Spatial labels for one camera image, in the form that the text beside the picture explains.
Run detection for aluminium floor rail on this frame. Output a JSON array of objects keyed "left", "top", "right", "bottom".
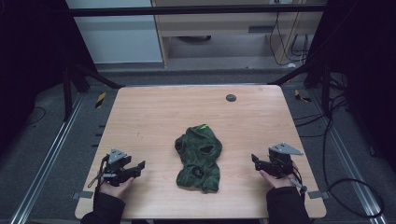
[
  {"left": 307, "top": 90, "right": 390, "bottom": 224},
  {"left": 8, "top": 92, "right": 86, "bottom": 224}
]

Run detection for black cables under desk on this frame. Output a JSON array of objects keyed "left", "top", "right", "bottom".
[{"left": 268, "top": 0, "right": 312, "bottom": 67}]

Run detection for black horizontal frame bar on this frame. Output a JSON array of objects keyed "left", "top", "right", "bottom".
[{"left": 65, "top": 3, "right": 330, "bottom": 19}]

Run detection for dark green knitted garment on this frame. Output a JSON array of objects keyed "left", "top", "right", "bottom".
[{"left": 174, "top": 123, "right": 224, "bottom": 194}]

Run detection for person's left hand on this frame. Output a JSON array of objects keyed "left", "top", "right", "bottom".
[{"left": 98, "top": 176, "right": 135, "bottom": 201}]

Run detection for right gripper cable with plug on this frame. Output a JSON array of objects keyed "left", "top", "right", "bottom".
[{"left": 287, "top": 166, "right": 309, "bottom": 194}]

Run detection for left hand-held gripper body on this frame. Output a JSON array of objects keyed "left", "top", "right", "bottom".
[{"left": 101, "top": 147, "right": 135, "bottom": 188}]

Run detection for light wooden desk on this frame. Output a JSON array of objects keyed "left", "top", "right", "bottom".
[{"left": 150, "top": 0, "right": 329, "bottom": 68}]

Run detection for black curtain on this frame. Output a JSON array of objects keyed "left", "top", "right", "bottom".
[
  {"left": 0, "top": 0, "right": 98, "bottom": 157},
  {"left": 303, "top": 0, "right": 396, "bottom": 172}
]

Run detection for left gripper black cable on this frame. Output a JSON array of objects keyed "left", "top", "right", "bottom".
[{"left": 87, "top": 154, "right": 110, "bottom": 189}]

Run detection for black metal stand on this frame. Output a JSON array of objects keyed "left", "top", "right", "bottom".
[
  {"left": 266, "top": 54, "right": 332, "bottom": 118},
  {"left": 61, "top": 60, "right": 126, "bottom": 123}
]

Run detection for white cabinet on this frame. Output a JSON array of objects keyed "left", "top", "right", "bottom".
[{"left": 64, "top": 0, "right": 164, "bottom": 65}]

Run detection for long black floor cable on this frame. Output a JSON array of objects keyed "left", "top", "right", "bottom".
[{"left": 293, "top": 90, "right": 386, "bottom": 219}]

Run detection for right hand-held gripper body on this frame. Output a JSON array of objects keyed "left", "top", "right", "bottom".
[{"left": 268, "top": 142, "right": 304, "bottom": 180}]

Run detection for black yellow striped tape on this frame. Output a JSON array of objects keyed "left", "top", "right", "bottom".
[
  {"left": 94, "top": 91, "right": 107, "bottom": 109},
  {"left": 293, "top": 89, "right": 313, "bottom": 104}
]

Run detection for person's right hand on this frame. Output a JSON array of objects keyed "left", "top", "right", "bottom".
[{"left": 259, "top": 169, "right": 297, "bottom": 190}]

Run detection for grey tape strip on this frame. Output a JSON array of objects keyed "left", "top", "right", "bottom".
[
  {"left": 71, "top": 190, "right": 94, "bottom": 201},
  {"left": 307, "top": 189, "right": 331, "bottom": 201}
]

